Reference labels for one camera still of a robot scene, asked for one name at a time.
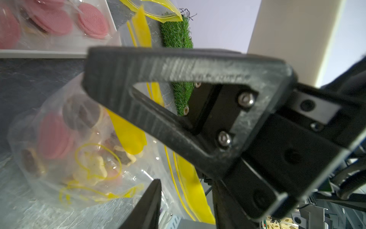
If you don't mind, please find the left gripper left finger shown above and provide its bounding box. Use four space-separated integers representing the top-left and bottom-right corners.
119 179 162 229

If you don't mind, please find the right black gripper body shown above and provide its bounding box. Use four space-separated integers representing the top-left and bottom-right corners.
222 84 366 220

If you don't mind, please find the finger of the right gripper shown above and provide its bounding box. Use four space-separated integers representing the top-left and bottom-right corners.
82 47 297 179

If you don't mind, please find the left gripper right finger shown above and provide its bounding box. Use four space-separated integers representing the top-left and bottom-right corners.
212 181 259 229

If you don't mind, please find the cookie ziploc bag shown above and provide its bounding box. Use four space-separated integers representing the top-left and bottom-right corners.
120 0 183 23
7 5 217 226

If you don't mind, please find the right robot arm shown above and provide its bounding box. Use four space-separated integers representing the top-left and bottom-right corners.
82 47 366 221

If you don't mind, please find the white rectangular tray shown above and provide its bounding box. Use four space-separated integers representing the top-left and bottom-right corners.
0 0 122 59

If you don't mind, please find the green artificial grass mat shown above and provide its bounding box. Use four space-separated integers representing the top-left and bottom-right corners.
159 8 198 116

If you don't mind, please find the poured wrapped cookie pile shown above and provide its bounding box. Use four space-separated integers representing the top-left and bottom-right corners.
0 0 111 50

